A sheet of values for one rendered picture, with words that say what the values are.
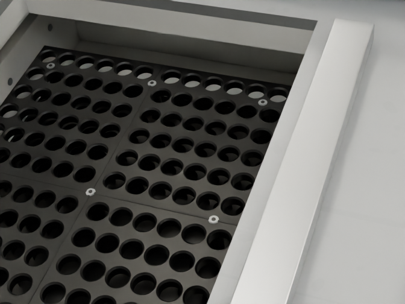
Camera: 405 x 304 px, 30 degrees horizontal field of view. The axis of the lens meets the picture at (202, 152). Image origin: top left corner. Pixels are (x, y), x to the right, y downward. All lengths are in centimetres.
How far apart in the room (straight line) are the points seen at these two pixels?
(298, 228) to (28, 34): 30
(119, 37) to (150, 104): 15
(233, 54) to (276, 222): 27
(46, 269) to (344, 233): 16
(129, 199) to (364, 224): 14
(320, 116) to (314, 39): 7
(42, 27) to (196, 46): 12
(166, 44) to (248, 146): 18
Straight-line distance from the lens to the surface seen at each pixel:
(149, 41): 61
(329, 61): 40
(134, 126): 46
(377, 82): 41
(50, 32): 59
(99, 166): 44
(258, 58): 58
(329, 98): 38
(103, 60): 51
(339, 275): 33
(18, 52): 56
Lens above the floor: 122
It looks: 47 degrees down
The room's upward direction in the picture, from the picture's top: 8 degrees counter-clockwise
